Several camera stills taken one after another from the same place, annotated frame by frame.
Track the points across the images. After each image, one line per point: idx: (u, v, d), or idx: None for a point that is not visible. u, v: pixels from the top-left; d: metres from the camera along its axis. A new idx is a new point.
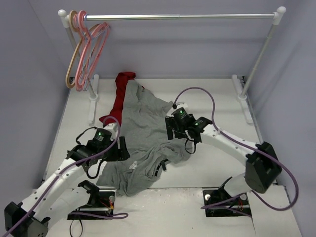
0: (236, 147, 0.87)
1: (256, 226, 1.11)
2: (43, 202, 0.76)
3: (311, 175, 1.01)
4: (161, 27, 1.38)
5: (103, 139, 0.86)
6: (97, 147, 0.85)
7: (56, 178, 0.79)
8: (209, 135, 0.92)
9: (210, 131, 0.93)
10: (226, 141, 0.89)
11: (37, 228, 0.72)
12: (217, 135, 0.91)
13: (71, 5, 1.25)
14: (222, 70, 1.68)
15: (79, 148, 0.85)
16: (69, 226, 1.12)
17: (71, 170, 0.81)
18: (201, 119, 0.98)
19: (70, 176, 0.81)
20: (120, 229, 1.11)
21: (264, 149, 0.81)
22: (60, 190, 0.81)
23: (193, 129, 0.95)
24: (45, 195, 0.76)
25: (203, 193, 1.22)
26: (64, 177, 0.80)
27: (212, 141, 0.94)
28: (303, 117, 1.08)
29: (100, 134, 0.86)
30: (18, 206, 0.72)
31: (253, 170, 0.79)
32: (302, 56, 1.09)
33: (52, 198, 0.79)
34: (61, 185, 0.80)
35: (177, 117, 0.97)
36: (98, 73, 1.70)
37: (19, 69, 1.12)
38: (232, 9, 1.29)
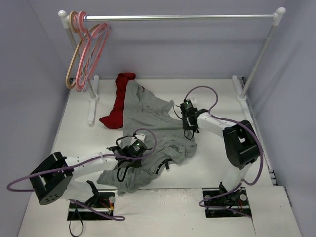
0: (220, 124, 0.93)
1: (256, 227, 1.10)
2: (81, 168, 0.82)
3: (312, 174, 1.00)
4: (161, 28, 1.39)
5: (139, 149, 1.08)
6: (131, 153, 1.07)
7: (98, 157, 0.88)
8: (201, 117, 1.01)
9: (203, 115, 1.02)
10: (214, 121, 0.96)
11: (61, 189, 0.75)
12: (208, 118, 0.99)
13: (70, 6, 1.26)
14: (222, 70, 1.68)
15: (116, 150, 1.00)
16: (68, 226, 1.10)
17: (110, 157, 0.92)
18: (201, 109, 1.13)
19: (107, 163, 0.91)
20: (119, 230, 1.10)
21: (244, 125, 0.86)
22: (95, 168, 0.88)
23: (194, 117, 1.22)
24: (86, 164, 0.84)
25: (203, 193, 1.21)
26: (104, 161, 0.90)
27: (204, 123, 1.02)
28: (303, 116, 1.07)
29: (138, 144, 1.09)
30: (62, 159, 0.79)
31: (227, 139, 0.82)
32: (302, 54, 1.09)
33: (86, 170, 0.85)
34: (98, 165, 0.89)
35: (183, 106, 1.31)
36: (98, 74, 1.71)
37: (19, 68, 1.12)
38: (232, 9, 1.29)
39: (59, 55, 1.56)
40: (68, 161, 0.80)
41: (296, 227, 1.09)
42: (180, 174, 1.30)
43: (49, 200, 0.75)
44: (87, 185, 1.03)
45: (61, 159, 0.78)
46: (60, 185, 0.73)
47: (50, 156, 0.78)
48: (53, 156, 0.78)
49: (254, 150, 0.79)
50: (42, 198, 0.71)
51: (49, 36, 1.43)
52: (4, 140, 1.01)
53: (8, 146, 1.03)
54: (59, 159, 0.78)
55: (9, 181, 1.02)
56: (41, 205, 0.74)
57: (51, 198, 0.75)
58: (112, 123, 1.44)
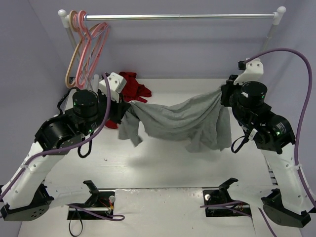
0: (299, 197, 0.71)
1: (256, 226, 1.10)
2: (14, 193, 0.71)
3: (311, 174, 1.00)
4: (162, 28, 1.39)
5: (82, 111, 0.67)
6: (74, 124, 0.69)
7: (21, 171, 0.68)
8: (283, 162, 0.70)
9: (287, 156, 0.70)
10: (298, 183, 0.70)
11: (21, 215, 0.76)
12: (290, 169, 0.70)
13: (70, 5, 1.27)
14: (222, 70, 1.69)
15: (53, 123, 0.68)
16: (68, 226, 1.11)
17: (37, 160, 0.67)
18: (285, 125, 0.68)
19: (37, 168, 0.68)
20: (119, 229, 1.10)
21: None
22: (34, 179, 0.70)
23: (266, 134, 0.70)
24: (16, 188, 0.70)
25: (203, 193, 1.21)
26: (31, 170, 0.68)
27: (277, 163, 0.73)
28: (304, 116, 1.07)
29: (74, 105, 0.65)
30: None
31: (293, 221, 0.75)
32: (303, 54, 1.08)
33: (27, 189, 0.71)
34: (31, 178, 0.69)
35: (256, 99, 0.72)
36: (98, 73, 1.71)
37: (18, 68, 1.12)
38: (232, 9, 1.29)
39: (59, 54, 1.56)
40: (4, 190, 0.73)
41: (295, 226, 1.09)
42: (180, 173, 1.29)
43: (36, 214, 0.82)
44: (84, 187, 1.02)
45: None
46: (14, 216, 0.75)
47: None
48: None
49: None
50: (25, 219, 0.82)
51: (49, 35, 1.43)
52: (4, 139, 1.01)
53: (8, 146, 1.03)
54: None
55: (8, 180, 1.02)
56: (38, 217, 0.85)
57: (36, 213, 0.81)
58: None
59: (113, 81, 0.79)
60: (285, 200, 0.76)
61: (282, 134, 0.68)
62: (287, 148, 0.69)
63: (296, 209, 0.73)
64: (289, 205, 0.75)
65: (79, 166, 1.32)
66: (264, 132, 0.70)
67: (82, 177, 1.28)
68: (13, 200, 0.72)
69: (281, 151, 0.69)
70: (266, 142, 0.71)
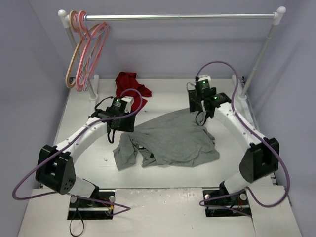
0: (244, 133, 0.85)
1: (256, 226, 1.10)
2: (75, 146, 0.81)
3: (312, 174, 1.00)
4: (161, 27, 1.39)
5: (120, 106, 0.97)
6: (114, 111, 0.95)
7: (85, 129, 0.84)
8: (223, 112, 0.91)
9: (225, 110, 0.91)
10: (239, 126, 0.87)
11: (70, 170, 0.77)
12: (230, 115, 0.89)
13: (70, 5, 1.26)
14: (222, 70, 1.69)
15: (100, 111, 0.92)
16: (68, 226, 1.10)
17: (98, 124, 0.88)
18: (222, 95, 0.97)
19: (97, 130, 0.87)
20: (119, 229, 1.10)
21: (270, 143, 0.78)
22: (88, 141, 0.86)
23: (210, 101, 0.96)
24: (77, 140, 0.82)
25: (203, 193, 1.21)
26: (93, 129, 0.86)
27: (224, 119, 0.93)
28: (304, 116, 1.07)
29: (118, 101, 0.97)
30: (54, 147, 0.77)
31: (250, 159, 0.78)
32: (302, 54, 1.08)
33: (81, 145, 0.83)
34: (90, 137, 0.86)
35: (199, 86, 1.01)
36: (98, 73, 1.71)
37: (18, 68, 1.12)
38: (232, 9, 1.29)
39: (59, 54, 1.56)
40: (59, 146, 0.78)
41: (295, 227, 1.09)
42: (179, 174, 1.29)
43: (68, 186, 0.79)
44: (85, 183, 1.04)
45: (53, 148, 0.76)
46: (67, 171, 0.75)
47: (41, 150, 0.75)
48: (44, 150, 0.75)
49: (268, 170, 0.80)
50: (60, 190, 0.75)
51: (49, 35, 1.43)
52: (4, 140, 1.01)
53: (8, 146, 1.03)
54: (51, 150, 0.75)
55: (8, 181, 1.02)
56: (63, 194, 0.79)
57: (68, 185, 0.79)
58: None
59: (128, 98, 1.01)
60: (243, 145, 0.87)
61: (219, 98, 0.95)
62: (226, 105, 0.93)
63: (248, 145, 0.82)
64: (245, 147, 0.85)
65: (79, 166, 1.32)
66: (209, 101, 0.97)
67: (82, 177, 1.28)
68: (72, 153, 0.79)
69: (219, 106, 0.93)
70: (212, 109, 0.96)
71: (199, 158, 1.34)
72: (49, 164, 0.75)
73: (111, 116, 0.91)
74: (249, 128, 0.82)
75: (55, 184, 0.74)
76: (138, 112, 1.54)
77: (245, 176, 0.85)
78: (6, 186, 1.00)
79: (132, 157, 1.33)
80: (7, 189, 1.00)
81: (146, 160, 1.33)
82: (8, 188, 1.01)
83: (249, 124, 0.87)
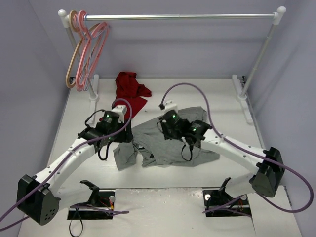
0: (245, 155, 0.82)
1: (256, 226, 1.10)
2: (57, 175, 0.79)
3: (311, 174, 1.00)
4: (161, 28, 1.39)
5: (112, 122, 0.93)
6: (106, 129, 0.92)
7: (68, 154, 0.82)
8: (211, 141, 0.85)
9: (212, 138, 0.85)
10: (234, 150, 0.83)
11: (51, 201, 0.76)
12: (220, 142, 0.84)
13: (70, 5, 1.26)
14: (222, 70, 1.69)
15: (89, 131, 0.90)
16: (69, 226, 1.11)
17: (83, 147, 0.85)
18: (199, 123, 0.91)
19: (82, 153, 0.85)
20: (119, 229, 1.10)
21: (274, 156, 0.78)
22: (73, 165, 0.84)
23: (191, 135, 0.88)
24: (59, 169, 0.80)
25: (203, 193, 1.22)
26: (77, 154, 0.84)
27: (214, 147, 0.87)
28: (304, 116, 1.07)
29: (108, 116, 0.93)
30: (32, 178, 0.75)
31: (265, 180, 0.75)
32: (302, 54, 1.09)
33: (65, 173, 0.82)
34: (74, 162, 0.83)
35: (172, 122, 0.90)
36: (98, 73, 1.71)
37: (18, 68, 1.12)
38: (232, 9, 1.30)
39: (59, 54, 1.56)
40: (40, 177, 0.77)
41: (295, 227, 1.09)
42: (179, 174, 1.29)
43: (49, 216, 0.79)
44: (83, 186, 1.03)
45: (32, 180, 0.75)
46: (46, 204, 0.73)
47: (20, 181, 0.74)
48: (23, 181, 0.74)
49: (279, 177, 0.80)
50: (40, 221, 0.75)
51: (49, 35, 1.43)
52: (4, 140, 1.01)
53: (8, 146, 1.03)
54: (30, 182, 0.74)
55: (9, 181, 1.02)
56: (45, 223, 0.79)
57: (49, 215, 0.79)
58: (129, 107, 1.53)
59: (119, 108, 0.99)
60: (247, 168, 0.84)
61: (199, 128, 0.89)
62: (209, 133, 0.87)
63: (254, 167, 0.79)
64: (250, 168, 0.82)
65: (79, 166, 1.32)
66: (190, 134, 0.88)
67: (82, 177, 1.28)
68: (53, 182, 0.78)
69: (204, 137, 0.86)
70: (195, 141, 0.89)
71: (199, 158, 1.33)
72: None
73: (99, 135, 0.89)
74: (247, 150, 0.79)
75: (34, 216, 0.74)
76: (138, 112, 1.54)
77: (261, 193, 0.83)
78: (6, 186, 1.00)
79: (132, 157, 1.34)
80: (6, 189, 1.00)
81: (146, 160, 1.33)
82: (8, 188, 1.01)
83: (242, 144, 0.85)
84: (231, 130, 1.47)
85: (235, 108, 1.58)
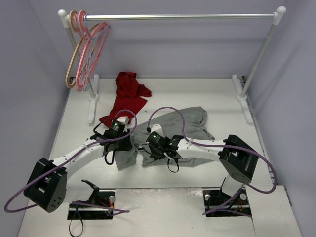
0: (209, 149, 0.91)
1: (256, 226, 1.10)
2: (72, 163, 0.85)
3: (311, 174, 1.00)
4: (161, 27, 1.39)
5: (118, 129, 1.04)
6: (112, 135, 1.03)
7: (83, 148, 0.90)
8: (182, 148, 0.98)
9: (182, 145, 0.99)
10: (201, 149, 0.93)
11: (62, 186, 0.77)
12: (190, 146, 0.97)
13: (71, 5, 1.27)
14: (222, 69, 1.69)
15: (98, 137, 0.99)
16: (69, 226, 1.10)
17: (96, 145, 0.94)
18: (174, 137, 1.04)
19: (94, 150, 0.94)
20: (119, 229, 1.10)
21: (233, 142, 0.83)
22: (84, 160, 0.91)
23: (169, 148, 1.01)
24: (74, 159, 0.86)
25: (203, 193, 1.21)
26: (91, 149, 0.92)
27: (189, 152, 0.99)
28: (304, 116, 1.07)
29: (116, 124, 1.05)
30: (50, 162, 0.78)
31: (228, 165, 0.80)
32: (302, 54, 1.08)
33: (77, 164, 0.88)
34: (86, 156, 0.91)
35: (152, 141, 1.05)
36: (98, 73, 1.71)
37: (18, 68, 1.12)
38: (232, 9, 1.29)
39: (59, 54, 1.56)
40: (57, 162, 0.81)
41: (295, 227, 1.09)
42: (179, 174, 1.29)
43: (55, 205, 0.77)
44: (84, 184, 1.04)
45: (49, 163, 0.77)
46: (59, 186, 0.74)
47: (36, 164, 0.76)
48: (40, 164, 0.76)
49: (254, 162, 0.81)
50: (48, 207, 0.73)
51: (49, 35, 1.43)
52: (4, 140, 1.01)
53: (8, 145, 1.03)
54: (46, 164, 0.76)
55: (9, 181, 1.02)
56: (49, 212, 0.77)
57: (56, 202, 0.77)
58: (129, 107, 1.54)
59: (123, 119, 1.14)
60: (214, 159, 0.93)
61: (174, 141, 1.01)
62: (181, 142, 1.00)
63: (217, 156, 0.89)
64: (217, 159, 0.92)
65: None
66: (168, 148, 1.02)
67: (82, 177, 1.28)
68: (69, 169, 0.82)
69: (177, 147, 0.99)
70: (176, 154, 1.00)
71: (199, 158, 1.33)
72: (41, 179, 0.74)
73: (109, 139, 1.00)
74: (206, 145, 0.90)
75: (44, 200, 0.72)
76: (138, 112, 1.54)
77: (243, 180, 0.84)
78: (5, 186, 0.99)
79: (132, 157, 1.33)
80: (6, 188, 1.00)
81: (146, 160, 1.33)
82: (8, 188, 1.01)
83: (206, 141, 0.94)
84: (231, 130, 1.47)
85: (235, 108, 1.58)
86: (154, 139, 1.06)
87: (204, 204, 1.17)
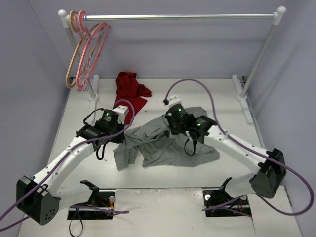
0: (247, 155, 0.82)
1: (256, 226, 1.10)
2: (55, 176, 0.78)
3: (311, 174, 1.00)
4: (162, 27, 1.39)
5: (110, 120, 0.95)
6: (104, 127, 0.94)
7: (67, 154, 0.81)
8: (215, 138, 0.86)
9: (216, 134, 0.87)
10: (236, 147, 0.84)
11: (51, 201, 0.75)
12: (224, 139, 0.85)
13: (71, 5, 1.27)
14: (222, 70, 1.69)
15: (87, 129, 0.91)
16: (69, 226, 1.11)
17: (82, 146, 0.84)
18: (203, 118, 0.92)
19: (80, 152, 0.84)
20: (119, 229, 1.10)
21: (275, 156, 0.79)
22: (72, 165, 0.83)
23: (196, 130, 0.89)
24: (57, 170, 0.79)
25: (203, 193, 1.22)
26: (76, 153, 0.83)
27: (217, 144, 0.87)
28: (304, 116, 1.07)
29: (107, 115, 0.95)
30: (30, 180, 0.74)
31: (264, 179, 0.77)
32: (303, 54, 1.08)
33: (63, 173, 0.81)
34: (73, 161, 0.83)
35: (176, 116, 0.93)
36: (98, 73, 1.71)
37: (18, 68, 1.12)
38: (232, 9, 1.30)
39: (59, 54, 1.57)
40: (38, 177, 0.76)
41: (295, 227, 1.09)
42: (179, 174, 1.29)
43: (50, 215, 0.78)
44: (83, 185, 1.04)
45: (30, 180, 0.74)
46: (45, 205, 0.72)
47: (18, 182, 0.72)
48: (20, 182, 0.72)
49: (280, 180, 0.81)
50: (40, 220, 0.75)
51: (49, 35, 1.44)
52: (5, 140, 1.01)
53: (8, 145, 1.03)
54: (28, 183, 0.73)
55: (9, 181, 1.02)
56: (46, 223, 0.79)
57: (49, 214, 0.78)
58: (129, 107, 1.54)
59: (122, 108, 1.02)
60: (248, 166, 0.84)
61: (203, 123, 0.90)
62: (212, 129, 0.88)
63: (256, 166, 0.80)
64: (253, 168, 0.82)
65: (79, 166, 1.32)
66: (194, 129, 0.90)
67: (82, 177, 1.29)
68: (51, 184, 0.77)
69: (207, 134, 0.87)
70: (199, 137, 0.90)
71: (199, 158, 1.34)
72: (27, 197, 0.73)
73: (99, 133, 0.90)
74: (248, 148, 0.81)
75: (34, 216, 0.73)
76: (138, 112, 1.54)
77: (259, 194, 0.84)
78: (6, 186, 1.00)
79: (133, 157, 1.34)
80: (7, 188, 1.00)
81: (147, 160, 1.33)
82: (8, 188, 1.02)
83: (245, 143, 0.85)
84: (231, 130, 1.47)
85: (235, 108, 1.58)
86: (178, 113, 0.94)
87: (204, 204, 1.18)
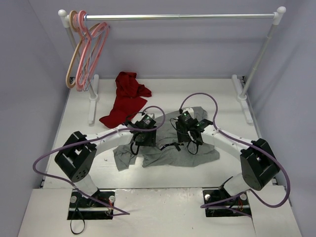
0: (233, 144, 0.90)
1: (256, 226, 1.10)
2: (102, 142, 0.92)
3: (312, 174, 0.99)
4: (161, 27, 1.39)
5: (149, 123, 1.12)
6: (142, 126, 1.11)
7: (114, 132, 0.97)
8: (208, 133, 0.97)
9: (209, 130, 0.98)
10: (224, 140, 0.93)
11: (89, 161, 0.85)
12: (216, 134, 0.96)
13: (70, 4, 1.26)
14: (221, 70, 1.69)
15: (129, 125, 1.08)
16: (69, 226, 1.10)
17: (126, 132, 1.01)
18: (203, 120, 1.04)
19: (123, 136, 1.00)
20: (119, 229, 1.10)
21: (260, 144, 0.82)
22: (112, 142, 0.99)
23: (195, 129, 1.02)
24: (105, 138, 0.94)
25: (203, 193, 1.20)
26: (120, 135, 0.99)
27: (212, 139, 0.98)
28: (304, 116, 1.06)
29: (147, 118, 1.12)
30: (83, 136, 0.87)
31: (247, 165, 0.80)
32: (303, 54, 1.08)
33: (105, 144, 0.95)
34: (115, 139, 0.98)
35: (182, 119, 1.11)
36: (98, 73, 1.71)
37: (18, 68, 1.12)
38: (231, 9, 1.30)
39: (59, 54, 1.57)
40: (89, 137, 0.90)
41: (295, 227, 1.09)
42: (179, 174, 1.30)
43: (79, 177, 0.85)
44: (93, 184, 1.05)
45: (82, 137, 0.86)
46: (86, 160, 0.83)
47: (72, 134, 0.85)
48: (75, 135, 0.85)
49: (272, 174, 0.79)
50: (73, 176, 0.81)
51: (49, 35, 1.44)
52: (4, 140, 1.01)
53: (7, 145, 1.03)
54: (80, 137, 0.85)
55: (8, 181, 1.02)
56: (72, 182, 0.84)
57: (80, 175, 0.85)
58: (130, 108, 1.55)
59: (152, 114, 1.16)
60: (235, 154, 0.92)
61: (201, 124, 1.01)
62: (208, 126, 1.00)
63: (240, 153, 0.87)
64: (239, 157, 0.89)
65: None
66: (193, 129, 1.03)
67: None
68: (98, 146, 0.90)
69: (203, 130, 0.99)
70: (198, 136, 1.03)
71: (199, 158, 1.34)
72: (72, 150, 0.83)
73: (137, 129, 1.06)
74: (234, 138, 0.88)
75: (71, 169, 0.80)
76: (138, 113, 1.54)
77: (252, 186, 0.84)
78: (5, 186, 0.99)
79: (133, 157, 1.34)
80: (6, 188, 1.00)
81: (146, 160, 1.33)
82: (8, 188, 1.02)
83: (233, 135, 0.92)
84: (230, 131, 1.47)
85: (235, 107, 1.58)
86: (184, 117, 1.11)
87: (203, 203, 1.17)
